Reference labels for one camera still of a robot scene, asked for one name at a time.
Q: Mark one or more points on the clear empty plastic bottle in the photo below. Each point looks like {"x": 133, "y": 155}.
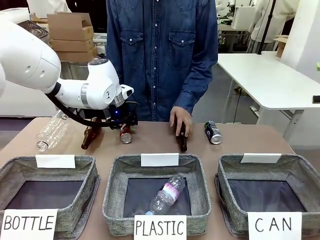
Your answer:
{"x": 50, "y": 132}

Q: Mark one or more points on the small black object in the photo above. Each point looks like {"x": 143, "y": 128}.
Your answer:
{"x": 316, "y": 99}

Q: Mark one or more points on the person's left forearm denim sleeve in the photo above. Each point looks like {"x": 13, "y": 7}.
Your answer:
{"x": 197, "y": 82}

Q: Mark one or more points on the grey fabric basket can label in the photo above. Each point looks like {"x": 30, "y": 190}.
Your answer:
{"x": 307, "y": 180}

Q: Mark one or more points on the blank white card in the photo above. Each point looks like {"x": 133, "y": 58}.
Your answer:
{"x": 55, "y": 161}
{"x": 261, "y": 158}
{"x": 160, "y": 160}

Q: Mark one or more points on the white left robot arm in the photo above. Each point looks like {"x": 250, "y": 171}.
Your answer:
{"x": 25, "y": 62}

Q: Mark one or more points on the white desk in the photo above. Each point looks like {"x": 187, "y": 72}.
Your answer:
{"x": 265, "y": 75}

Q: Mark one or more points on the person's torso denim shirt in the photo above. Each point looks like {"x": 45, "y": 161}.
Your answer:
{"x": 160, "y": 55}

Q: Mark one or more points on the grey fabric basket plastic label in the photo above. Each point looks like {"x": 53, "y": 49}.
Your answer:
{"x": 117, "y": 190}

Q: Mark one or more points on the bystander in white clothes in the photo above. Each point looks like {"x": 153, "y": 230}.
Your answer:
{"x": 282, "y": 17}

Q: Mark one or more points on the plastic bottle with pink label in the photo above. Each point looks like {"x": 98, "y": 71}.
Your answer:
{"x": 166, "y": 195}

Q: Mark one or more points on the brown glass bottle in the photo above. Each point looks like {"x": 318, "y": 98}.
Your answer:
{"x": 183, "y": 143}
{"x": 87, "y": 140}

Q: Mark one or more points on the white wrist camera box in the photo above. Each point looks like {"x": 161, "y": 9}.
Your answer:
{"x": 127, "y": 91}

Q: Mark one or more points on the red drink can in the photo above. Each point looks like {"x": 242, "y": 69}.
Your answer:
{"x": 126, "y": 136}

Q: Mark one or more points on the black pole stand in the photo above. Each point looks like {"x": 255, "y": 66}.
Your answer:
{"x": 268, "y": 25}

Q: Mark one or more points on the white paper sign BOTTLE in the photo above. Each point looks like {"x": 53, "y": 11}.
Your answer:
{"x": 28, "y": 223}

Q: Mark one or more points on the grey fabric basket bottle label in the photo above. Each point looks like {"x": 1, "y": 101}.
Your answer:
{"x": 82, "y": 175}

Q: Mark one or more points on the white paper sign CAN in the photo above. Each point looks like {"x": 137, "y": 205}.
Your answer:
{"x": 273, "y": 225}

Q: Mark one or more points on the small open cardboard box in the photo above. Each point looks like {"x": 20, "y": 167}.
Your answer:
{"x": 282, "y": 46}

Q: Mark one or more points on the person's right forearm denim sleeve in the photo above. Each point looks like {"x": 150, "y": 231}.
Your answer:
{"x": 112, "y": 60}

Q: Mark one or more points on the white machine housing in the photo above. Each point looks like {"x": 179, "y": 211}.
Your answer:
{"x": 243, "y": 17}

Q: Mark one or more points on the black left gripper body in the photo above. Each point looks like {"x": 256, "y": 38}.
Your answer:
{"x": 126, "y": 113}

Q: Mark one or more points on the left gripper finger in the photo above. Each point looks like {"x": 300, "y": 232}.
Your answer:
{"x": 120, "y": 126}
{"x": 132, "y": 127}

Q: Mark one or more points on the person's left hand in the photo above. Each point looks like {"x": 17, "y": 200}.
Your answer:
{"x": 181, "y": 117}

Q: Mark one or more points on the black drink can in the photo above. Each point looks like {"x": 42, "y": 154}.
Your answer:
{"x": 213, "y": 132}

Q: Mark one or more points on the white paper sign PLASTIC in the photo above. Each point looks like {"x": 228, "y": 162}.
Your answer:
{"x": 160, "y": 227}

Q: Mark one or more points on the flat closed cardboard box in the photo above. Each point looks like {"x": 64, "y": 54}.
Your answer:
{"x": 72, "y": 45}
{"x": 77, "y": 55}

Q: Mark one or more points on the black plastic crate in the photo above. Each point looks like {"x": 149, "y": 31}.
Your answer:
{"x": 35, "y": 28}

